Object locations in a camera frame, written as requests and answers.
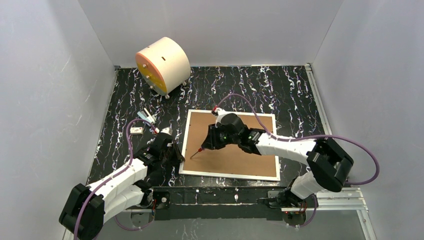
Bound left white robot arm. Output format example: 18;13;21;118
58;127;184;240

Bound purple cable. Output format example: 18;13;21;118
73;118;160;240
213;93;381;229

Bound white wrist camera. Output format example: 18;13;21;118
156;127;173;137
211;106;227;127

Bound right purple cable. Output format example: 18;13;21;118
213;93;381;229

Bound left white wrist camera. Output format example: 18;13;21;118
156;127;173;137

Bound light blue stapler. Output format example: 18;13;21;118
137;108;156;125

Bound white staple box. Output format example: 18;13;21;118
129;127;144;135

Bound cylindrical beige drawer cabinet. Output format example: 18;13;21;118
135;37;191;99

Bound white picture frame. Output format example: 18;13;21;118
179;109;281;182

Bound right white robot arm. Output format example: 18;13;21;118
200;113;354;208

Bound blue red screwdriver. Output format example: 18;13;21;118
190;147;205;159

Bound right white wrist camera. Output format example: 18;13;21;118
211;106;227;127

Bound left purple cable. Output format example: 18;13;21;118
73;118;160;240

